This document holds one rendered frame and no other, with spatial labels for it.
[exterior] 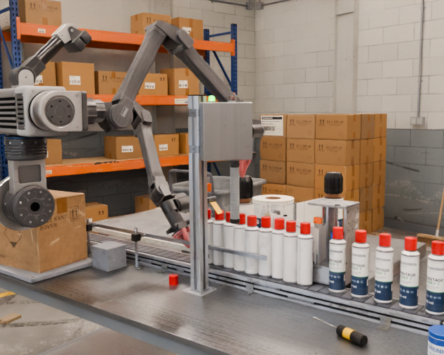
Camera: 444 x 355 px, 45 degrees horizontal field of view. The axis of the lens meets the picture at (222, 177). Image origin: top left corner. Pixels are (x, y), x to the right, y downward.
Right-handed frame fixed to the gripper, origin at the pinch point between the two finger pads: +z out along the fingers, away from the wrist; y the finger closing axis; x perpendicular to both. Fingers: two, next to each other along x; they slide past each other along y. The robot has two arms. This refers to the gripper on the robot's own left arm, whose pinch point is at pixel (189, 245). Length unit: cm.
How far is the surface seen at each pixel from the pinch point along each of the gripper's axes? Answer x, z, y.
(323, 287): -41, 39, 1
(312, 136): 86, -94, 330
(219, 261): -9.7, 12.1, -1.1
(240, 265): -18.3, 17.9, -2.1
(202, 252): -17.2, 8.7, -15.1
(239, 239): -23.9, 10.4, -2.1
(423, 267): -48, 52, 58
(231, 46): 136, -266, 391
